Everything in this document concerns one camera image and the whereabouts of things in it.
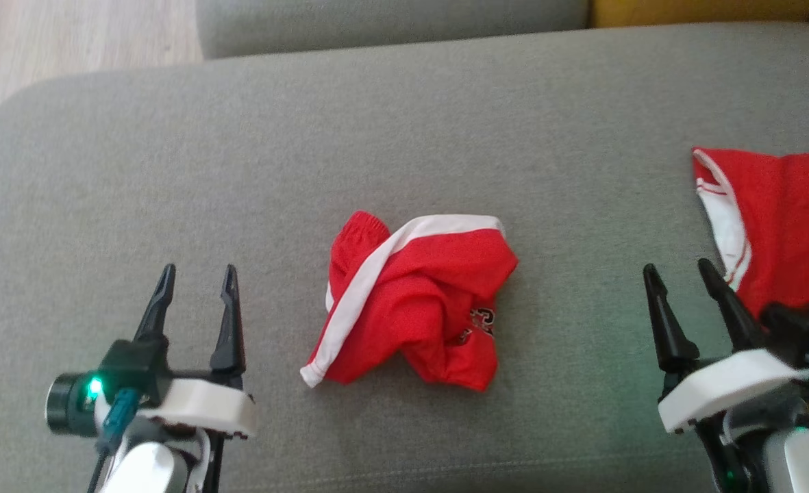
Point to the red Bulls 23 jersey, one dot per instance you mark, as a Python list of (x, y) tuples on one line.
[(794, 219)]

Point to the grey sofa chaise cushion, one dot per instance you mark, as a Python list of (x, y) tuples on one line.
[(390, 24)]

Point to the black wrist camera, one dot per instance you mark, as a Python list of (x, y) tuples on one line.
[(798, 325), (75, 404)]

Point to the wide yellow sofa backrest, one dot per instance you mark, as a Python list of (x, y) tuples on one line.
[(699, 10)]

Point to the red shorts white stripe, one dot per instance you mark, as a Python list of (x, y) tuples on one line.
[(418, 294)]

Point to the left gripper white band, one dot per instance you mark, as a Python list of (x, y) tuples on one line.
[(205, 404)]

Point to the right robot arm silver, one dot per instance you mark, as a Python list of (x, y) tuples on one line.
[(808, 459)]

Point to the yellow and grey sofa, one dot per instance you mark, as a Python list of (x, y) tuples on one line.
[(377, 137)]

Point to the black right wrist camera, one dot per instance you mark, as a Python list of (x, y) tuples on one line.
[(798, 325)]

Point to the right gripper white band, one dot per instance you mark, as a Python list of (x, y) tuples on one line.
[(726, 387)]

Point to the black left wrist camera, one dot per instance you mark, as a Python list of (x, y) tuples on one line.
[(75, 404)]

